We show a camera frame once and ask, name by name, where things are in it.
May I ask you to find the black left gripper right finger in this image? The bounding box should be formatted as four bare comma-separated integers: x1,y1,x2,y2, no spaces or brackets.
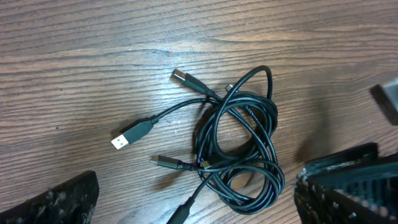
294,142,397,224

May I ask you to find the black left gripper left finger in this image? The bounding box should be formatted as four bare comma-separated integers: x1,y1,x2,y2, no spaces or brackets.
1,170,100,224

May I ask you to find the black USB cable blue plug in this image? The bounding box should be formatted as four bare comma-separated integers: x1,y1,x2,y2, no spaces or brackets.
110,93,285,224

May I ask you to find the black USB cable metal plug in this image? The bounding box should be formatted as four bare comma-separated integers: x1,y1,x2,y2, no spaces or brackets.
151,65,285,215

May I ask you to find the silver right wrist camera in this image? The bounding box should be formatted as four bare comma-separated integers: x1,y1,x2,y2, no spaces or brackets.
370,78,398,126

